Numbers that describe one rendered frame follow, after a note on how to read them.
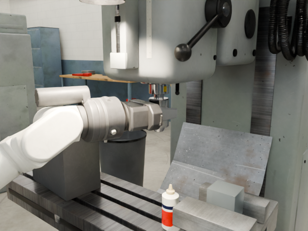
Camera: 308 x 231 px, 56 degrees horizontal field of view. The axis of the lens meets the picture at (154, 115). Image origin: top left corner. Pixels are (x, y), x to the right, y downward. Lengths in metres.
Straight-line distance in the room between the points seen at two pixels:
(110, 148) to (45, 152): 2.06
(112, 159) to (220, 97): 1.74
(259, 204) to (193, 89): 0.52
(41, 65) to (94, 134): 7.33
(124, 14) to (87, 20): 6.89
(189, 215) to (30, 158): 0.31
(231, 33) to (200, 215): 0.39
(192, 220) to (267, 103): 0.48
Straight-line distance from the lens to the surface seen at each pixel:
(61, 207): 0.86
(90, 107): 0.55
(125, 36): 0.54
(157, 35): 0.54
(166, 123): 0.65
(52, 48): 7.99
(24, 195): 1.03
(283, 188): 1.00
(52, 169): 0.90
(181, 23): 0.54
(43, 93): 0.55
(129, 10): 0.55
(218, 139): 1.00
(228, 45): 0.68
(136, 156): 2.62
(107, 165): 2.65
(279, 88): 0.92
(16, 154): 0.52
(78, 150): 0.85
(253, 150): 0.95
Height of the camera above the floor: 1.37
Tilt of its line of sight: 12 degrees down
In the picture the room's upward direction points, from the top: straight up
